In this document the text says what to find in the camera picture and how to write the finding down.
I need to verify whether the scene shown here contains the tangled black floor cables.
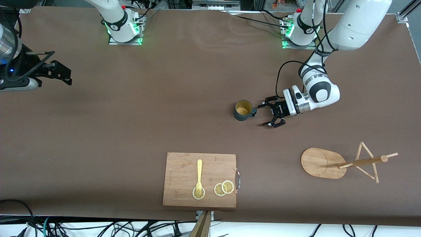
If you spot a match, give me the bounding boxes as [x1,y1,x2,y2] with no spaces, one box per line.
[49,219,185,237]

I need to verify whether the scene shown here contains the dark teal cup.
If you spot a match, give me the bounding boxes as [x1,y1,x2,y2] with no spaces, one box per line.
[234,99,257,121]

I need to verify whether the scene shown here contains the colourful toy pile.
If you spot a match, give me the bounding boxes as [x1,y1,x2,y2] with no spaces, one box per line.
[271,0,303,9]

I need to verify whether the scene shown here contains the grey power strip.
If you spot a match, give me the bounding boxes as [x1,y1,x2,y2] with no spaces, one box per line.
[192,0,241,11]

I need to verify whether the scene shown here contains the wooden post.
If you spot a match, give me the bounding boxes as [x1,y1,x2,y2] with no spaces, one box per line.
[189,211,211,237]

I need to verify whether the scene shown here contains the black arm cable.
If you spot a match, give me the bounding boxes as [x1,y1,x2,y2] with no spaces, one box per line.
[0,8,56,83]
[276,0,336,99]

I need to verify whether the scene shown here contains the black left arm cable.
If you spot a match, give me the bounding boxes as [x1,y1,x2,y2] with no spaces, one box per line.
[276,0,336,99]

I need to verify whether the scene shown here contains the bamboo cutting board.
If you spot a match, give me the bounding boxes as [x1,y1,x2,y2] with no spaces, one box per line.
[162,152,241,208]

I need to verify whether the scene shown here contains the black cable on table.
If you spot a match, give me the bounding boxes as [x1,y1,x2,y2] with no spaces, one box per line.
[227,9,290,30]

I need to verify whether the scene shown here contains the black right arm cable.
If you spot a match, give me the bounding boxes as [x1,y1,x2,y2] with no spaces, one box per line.
[0,8,56,83]

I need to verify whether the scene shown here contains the aluminium frame profile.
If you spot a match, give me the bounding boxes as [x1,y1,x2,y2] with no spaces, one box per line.
[403,0,421,15]

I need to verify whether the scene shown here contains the black looped floor cable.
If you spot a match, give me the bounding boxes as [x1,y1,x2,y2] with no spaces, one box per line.
[0,199,37,237]

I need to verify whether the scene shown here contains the wooden mug rack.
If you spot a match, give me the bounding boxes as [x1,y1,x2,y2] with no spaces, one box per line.
[301,142,399,184]

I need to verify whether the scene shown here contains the yellow plastic fork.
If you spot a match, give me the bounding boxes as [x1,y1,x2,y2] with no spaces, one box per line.
[196,159,203,197]

